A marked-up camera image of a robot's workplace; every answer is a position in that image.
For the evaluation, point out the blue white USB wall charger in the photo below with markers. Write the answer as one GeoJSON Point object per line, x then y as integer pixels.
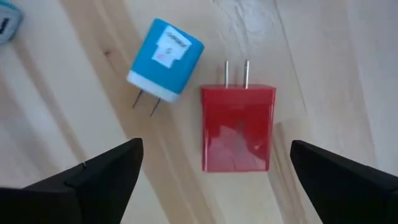
{"type": "Point", "coordinates": [7, 21]}
{"type": "Point", "coordinates": [168, 71]}

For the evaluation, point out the red USB wall charger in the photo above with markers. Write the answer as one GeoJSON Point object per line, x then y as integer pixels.
{"type": "Point", "coordinates": [237, 130]}

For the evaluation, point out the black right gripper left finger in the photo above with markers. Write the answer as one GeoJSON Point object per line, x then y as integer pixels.
{"type": "Point", "coordinates": [93, 193]}

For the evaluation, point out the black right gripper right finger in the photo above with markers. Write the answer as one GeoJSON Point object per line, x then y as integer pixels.
{"type": "Point", "coordinates": [348, 189]}

